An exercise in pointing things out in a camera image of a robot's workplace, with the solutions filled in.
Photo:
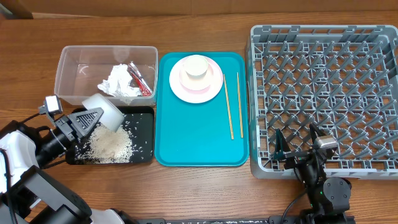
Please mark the white tissue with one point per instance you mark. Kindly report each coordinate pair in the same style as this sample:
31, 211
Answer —
118, 83

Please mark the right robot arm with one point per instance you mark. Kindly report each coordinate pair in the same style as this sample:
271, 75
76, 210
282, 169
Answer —
328, 196

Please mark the white cup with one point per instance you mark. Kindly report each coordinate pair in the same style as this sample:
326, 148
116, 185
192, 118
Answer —
195, 66

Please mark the small pink plate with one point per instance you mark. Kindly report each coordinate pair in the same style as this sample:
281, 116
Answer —
196, 83

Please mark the black plastic tray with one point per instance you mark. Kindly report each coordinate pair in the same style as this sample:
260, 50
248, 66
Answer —
143, 124

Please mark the grey dishwasher rack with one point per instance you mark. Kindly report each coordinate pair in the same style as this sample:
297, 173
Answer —
341, 78

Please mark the grey bowl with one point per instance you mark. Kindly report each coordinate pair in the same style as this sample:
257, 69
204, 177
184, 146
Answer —
112, 118

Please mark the teal serving tray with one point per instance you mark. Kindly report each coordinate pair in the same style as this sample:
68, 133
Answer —
197, 134

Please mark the rice pile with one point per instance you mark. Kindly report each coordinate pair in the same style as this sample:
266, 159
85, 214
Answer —
109, 144

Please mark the clear plastic bin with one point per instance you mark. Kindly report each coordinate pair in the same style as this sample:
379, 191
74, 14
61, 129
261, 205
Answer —
82, 68

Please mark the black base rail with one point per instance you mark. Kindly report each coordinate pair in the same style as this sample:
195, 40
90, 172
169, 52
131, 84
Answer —
217, 221

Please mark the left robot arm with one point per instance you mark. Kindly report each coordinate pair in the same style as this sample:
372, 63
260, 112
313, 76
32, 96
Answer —
23, 181

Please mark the large white plate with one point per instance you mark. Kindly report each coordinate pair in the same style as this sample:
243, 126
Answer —
190, 96

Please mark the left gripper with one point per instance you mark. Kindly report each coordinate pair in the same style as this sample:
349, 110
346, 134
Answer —
65, 124

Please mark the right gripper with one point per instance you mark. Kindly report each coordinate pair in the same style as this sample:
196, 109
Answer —
296, 160

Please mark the red sauce packet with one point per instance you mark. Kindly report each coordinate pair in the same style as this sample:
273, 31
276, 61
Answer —
135, 73

